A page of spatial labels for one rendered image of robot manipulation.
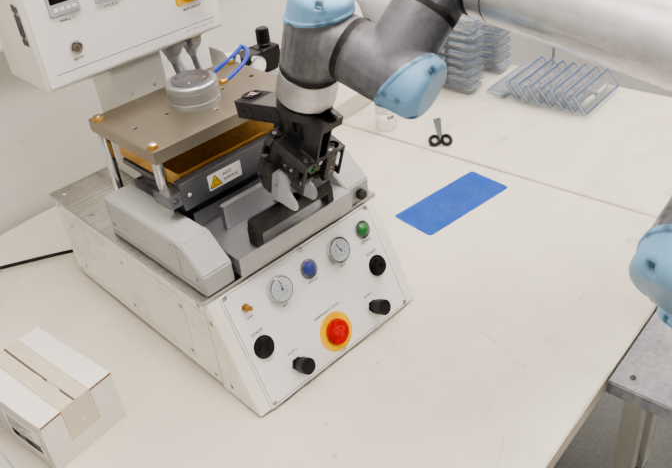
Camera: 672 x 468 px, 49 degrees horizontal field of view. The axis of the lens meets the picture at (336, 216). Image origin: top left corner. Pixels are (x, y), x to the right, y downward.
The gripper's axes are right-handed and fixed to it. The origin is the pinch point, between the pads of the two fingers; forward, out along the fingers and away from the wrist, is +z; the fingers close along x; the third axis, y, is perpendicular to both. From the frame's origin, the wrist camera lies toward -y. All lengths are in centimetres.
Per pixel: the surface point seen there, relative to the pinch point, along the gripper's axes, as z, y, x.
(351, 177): 2.7, 2.0, 13.7
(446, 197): 26, 4, 45
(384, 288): 16.5, 15.0, 11.7
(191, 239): 1.3, -2.0, -14.2
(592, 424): 88, 53, 73
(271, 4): 31, -73, 66
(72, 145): 40, -64, 1
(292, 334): 14.4, 12.8, -6.9
